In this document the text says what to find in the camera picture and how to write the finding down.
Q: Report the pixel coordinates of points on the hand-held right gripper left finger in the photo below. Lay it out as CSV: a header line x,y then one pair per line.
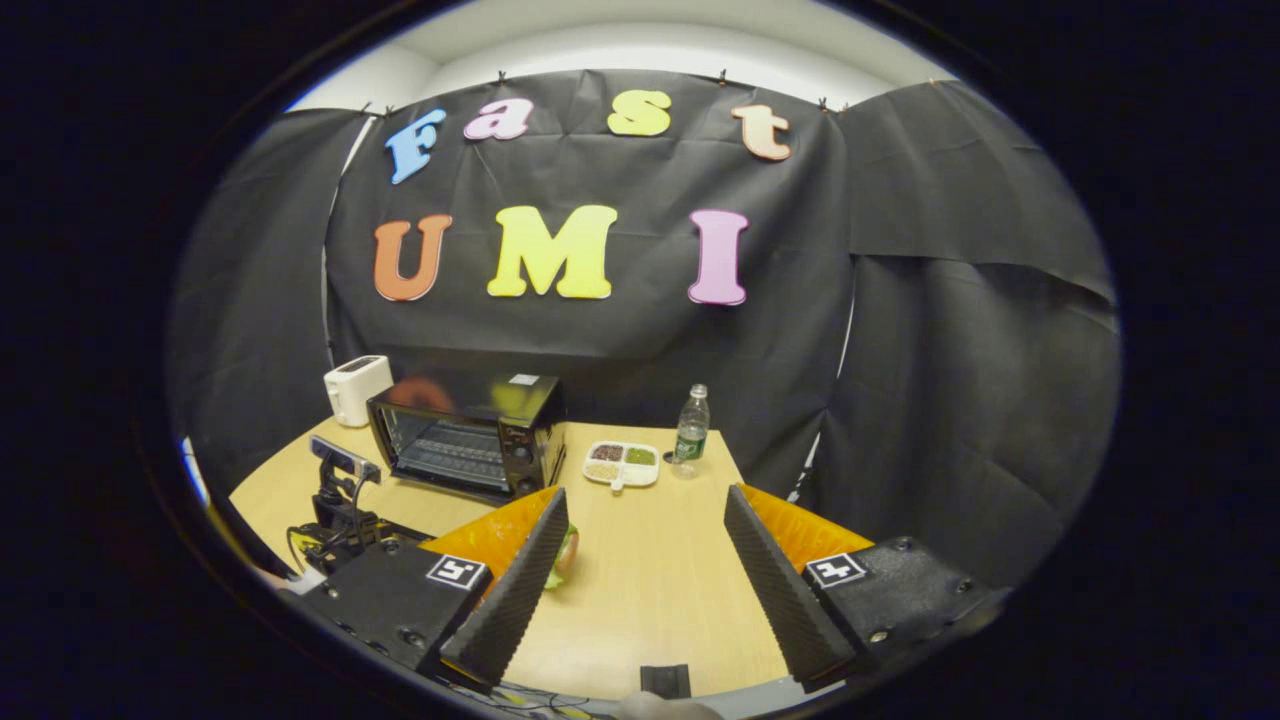
x,y
510,590

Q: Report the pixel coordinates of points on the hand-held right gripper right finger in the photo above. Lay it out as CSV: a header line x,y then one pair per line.
x,y
775,590

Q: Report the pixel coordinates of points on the sandwich with lettuce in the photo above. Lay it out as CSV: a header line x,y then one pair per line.
x,y
565,560

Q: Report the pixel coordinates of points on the black electric oven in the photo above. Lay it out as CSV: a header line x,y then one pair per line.
x,y
470,440

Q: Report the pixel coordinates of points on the white toaster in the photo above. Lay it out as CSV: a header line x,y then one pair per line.
x,y
355,392

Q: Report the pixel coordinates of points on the white divided snack plate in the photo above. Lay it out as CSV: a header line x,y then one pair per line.
x,y
620,466

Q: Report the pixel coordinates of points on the clear plastic water bottle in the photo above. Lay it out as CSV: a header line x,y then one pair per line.
x,y
691,430

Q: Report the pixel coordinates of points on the black backdrop cloth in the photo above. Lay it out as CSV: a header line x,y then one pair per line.
x,y
640,340

